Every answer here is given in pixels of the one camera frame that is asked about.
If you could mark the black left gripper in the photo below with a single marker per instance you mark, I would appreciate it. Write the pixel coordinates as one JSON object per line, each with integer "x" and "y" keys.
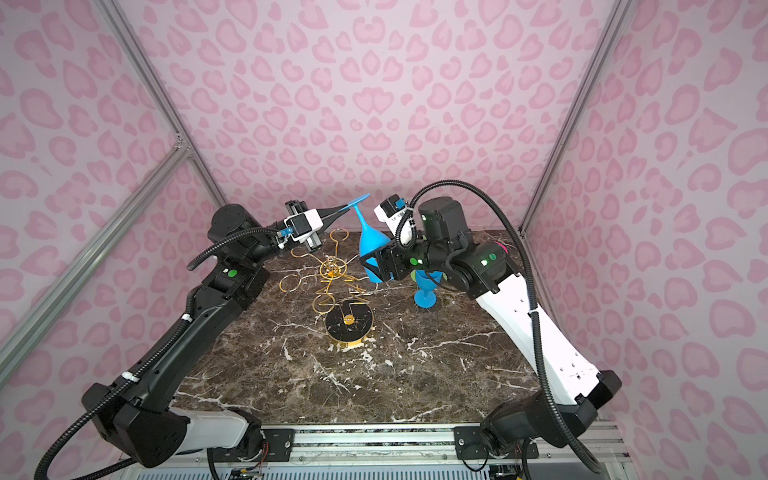
{"x": 328, "y": 212}

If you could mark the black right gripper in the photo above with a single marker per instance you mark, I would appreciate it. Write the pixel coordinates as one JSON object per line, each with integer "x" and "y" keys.
{"x": 384, "y": 255}

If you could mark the blue wine glass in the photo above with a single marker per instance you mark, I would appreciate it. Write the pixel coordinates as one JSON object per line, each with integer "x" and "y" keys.
{"x": 427, "y": 288}
{"x": 370, "y": 239}

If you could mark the blue wine glass front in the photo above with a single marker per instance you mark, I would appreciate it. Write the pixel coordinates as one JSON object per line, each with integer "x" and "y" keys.
{"x": 427, "y": 288}

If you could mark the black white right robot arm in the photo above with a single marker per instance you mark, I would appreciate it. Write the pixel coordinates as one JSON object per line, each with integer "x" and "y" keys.
{"x": 572, "y": 389}

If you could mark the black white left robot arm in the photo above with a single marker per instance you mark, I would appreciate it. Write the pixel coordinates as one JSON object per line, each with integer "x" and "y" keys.
{"x": 134, "y": 414}

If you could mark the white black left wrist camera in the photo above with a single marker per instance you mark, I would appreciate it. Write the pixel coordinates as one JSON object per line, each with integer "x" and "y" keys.
{"x": 296, "y": 209}

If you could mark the gold wire wine glass rack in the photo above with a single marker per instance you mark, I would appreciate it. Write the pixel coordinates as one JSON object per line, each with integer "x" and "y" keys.
{"x": 340, "y": 300}

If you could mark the aluminium frame rail left wall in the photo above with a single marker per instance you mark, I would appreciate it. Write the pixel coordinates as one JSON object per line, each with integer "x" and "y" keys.
{"x": 39, "y": 319}

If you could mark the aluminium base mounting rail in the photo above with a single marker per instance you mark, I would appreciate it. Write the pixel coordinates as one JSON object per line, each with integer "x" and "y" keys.
{"x": 354, "y": 451}

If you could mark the aluminium frame corner post left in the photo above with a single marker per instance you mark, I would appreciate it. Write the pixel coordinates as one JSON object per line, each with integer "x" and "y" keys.
{"x": 128, "y": 40}

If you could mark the aluminium frame corner post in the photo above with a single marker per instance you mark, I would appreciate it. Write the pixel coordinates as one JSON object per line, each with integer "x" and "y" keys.
{"x": 128, "y": 40}
{"x": 620, "y": 15}

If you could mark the aluminium frame corner post right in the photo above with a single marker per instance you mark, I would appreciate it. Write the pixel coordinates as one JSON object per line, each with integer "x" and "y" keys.
{"x": 620, "y": 15}

